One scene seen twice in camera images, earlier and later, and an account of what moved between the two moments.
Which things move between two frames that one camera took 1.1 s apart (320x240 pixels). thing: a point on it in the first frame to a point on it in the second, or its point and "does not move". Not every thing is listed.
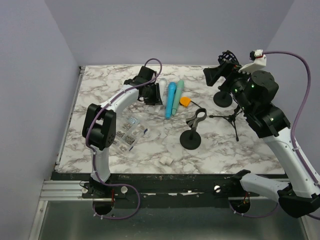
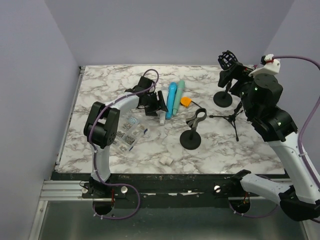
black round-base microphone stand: x=190 y=139 does not move
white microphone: x=163 y=83 to x=162 y=115
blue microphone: x=171 y=94 does not move
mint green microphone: x=178 y=93 does not move
